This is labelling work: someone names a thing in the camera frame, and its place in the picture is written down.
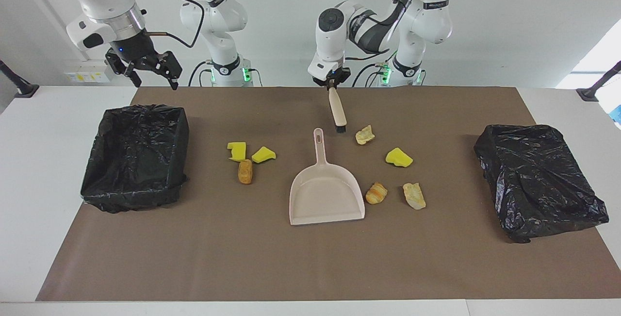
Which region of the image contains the beige hand brush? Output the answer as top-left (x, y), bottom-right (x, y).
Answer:
top-left (328, 83), bottom-right (348, 134)

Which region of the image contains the yellow sponge chunk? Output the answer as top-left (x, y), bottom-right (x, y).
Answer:
top-left (385, 147), bottom-right (414, 168)

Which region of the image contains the orange striped foam chunk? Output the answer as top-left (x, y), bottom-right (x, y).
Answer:
top-left (365, 182), bottom-right (389, 205)

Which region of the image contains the brown table mat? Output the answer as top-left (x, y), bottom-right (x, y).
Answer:
top-left (35, 86), bottom-right (621, 302)

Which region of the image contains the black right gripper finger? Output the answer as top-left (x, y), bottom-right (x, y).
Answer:
top-left (106, 50), bottom-right (142, 88)
top-left (148, 51), bottom-right (183, 91)

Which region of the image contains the yellow wedge sponge piece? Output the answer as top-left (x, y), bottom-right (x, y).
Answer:
top-left (251, 146), bottom-right (277, 164)

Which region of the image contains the pale greenish foam chunk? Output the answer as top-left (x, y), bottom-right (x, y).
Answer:
top-left (355, 125), bottom-right (376, 146)
top-left (403, 183), bottom-right (427, 210)

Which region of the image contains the black bag covered bin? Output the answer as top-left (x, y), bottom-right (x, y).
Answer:
top-left (474, 124), bottom-right (610, 244)

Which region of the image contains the beige plastic dustpan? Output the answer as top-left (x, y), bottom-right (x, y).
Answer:
top-left (289, 128), bottom-right (366, 226)

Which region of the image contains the yellow notched sponge piece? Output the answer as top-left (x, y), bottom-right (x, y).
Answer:
top-left (227, 141), bottom-right (247, 163)

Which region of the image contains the black clamp stand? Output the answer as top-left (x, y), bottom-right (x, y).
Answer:
top-left (576, 61), bottom-right (621, 102)
top-left (0, 59), bottom-right (40, 99)

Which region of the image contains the black bag lined open bin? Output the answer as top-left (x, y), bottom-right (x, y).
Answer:
top-left (80, 104), bottom-right (190, 214)

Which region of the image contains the brown cork chunk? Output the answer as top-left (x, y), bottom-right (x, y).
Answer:
top-left (237, 159), bottom-right (254, 185)

